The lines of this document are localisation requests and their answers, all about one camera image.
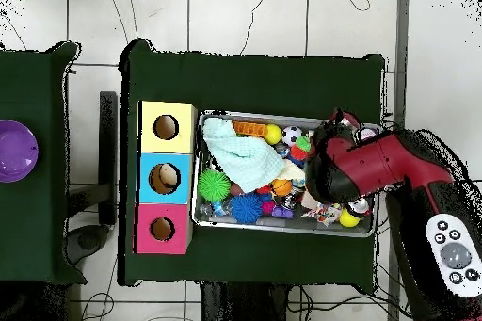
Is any wooden box with three holes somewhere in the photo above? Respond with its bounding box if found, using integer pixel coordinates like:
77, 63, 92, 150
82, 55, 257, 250
132, 100, 200, 256

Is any mint green waffle cloth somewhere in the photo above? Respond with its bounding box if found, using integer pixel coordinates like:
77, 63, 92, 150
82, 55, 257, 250
201, 117, 287, 194

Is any orange plastic brick toy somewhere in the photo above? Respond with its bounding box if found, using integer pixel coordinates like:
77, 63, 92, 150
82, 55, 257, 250
232, 120, 269, 137

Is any green spiky rubber ball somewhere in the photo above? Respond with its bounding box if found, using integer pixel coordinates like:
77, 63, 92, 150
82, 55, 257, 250
197, 169, 232, 202

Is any yellow plastic ball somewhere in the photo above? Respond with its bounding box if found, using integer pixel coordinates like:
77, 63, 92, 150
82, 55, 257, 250
264, 123, 282, 146
338, 207, 361, 229

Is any blue spiky rubber ball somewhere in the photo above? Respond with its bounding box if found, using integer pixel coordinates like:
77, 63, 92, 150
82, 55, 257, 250
230, 192, 264, 223

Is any small orange basketball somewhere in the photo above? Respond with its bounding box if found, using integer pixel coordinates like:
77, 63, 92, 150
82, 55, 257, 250
271, 178, 294, 198

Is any cream waffle cloth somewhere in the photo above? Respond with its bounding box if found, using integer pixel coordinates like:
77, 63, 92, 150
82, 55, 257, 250
281, 158, 307, 183

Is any small soccer ball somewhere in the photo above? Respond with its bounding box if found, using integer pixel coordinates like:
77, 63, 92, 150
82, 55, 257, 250
281, 125, 303, 148

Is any dark green tablecloth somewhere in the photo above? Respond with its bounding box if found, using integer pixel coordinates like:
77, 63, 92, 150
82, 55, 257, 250
0, 40, 88, 287
117, 37, 387, 295

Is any black upright panel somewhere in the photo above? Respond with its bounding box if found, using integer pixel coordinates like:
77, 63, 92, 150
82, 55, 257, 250
98, 90, 119, 226

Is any dark grey round base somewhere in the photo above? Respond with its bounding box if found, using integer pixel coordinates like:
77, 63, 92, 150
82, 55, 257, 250
65, 223, 111, 266

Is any grey metal bar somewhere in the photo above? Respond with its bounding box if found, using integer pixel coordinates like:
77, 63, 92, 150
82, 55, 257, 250
386, 0, 411, 321

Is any purple plastic bowl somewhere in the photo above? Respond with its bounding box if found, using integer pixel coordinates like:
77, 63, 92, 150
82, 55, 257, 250
0, 120, 40, 184

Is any wire mesh metal bin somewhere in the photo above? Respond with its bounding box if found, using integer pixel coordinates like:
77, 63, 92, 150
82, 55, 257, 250
191, 109, 384, 238

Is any thin black cable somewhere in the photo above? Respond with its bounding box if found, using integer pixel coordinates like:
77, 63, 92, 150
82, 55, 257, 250
239, 0, 273, 56

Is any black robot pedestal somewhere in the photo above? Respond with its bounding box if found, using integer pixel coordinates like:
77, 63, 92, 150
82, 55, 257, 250
201, 281, 291, 321

